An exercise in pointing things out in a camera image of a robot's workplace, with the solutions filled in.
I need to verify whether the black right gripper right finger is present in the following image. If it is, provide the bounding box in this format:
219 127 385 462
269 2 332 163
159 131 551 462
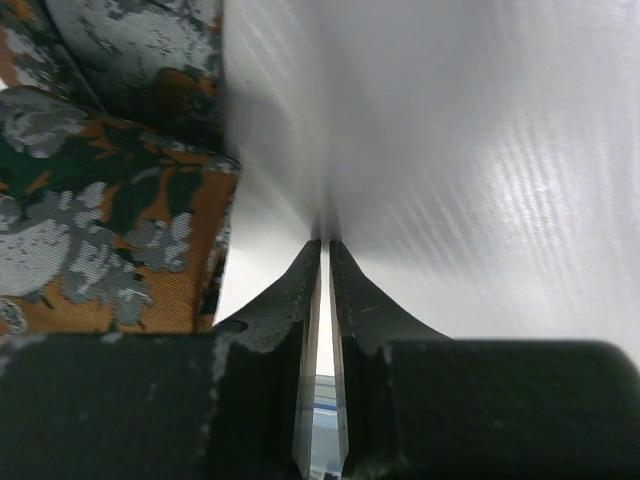
330 241 639 479

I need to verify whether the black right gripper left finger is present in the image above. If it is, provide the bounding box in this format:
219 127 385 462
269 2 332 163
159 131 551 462
1 241 321 479

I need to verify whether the orange grey patterned tie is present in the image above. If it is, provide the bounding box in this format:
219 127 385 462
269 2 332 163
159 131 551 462
1 1 240 336

